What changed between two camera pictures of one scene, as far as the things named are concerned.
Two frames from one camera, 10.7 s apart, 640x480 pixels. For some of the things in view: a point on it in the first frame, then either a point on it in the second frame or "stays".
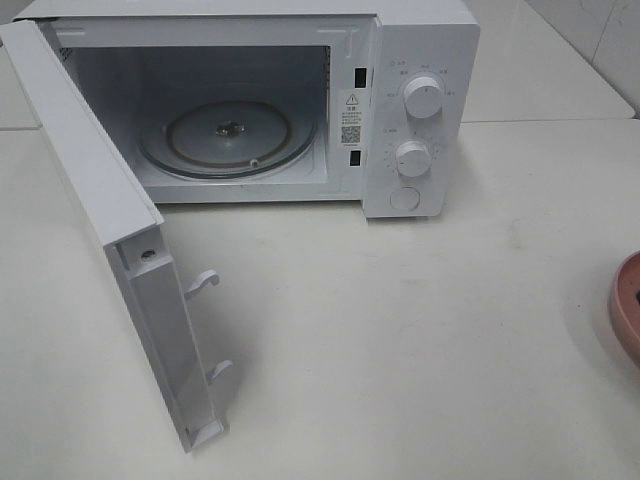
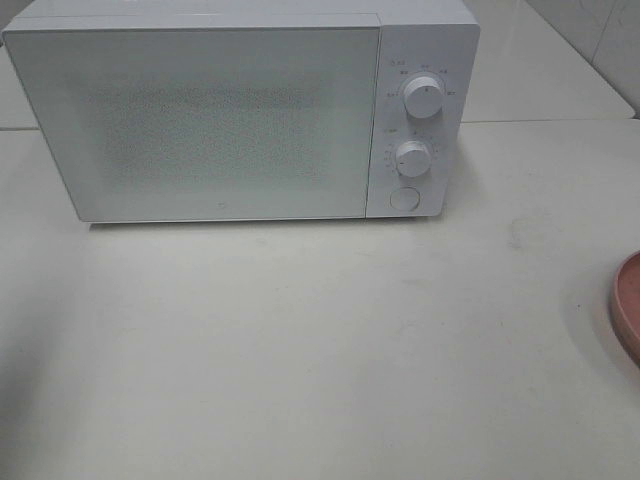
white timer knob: (414, 158) stays
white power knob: (423, 97) stays
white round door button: (405, 198) stays
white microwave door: (125, 220) -> (208, 123)
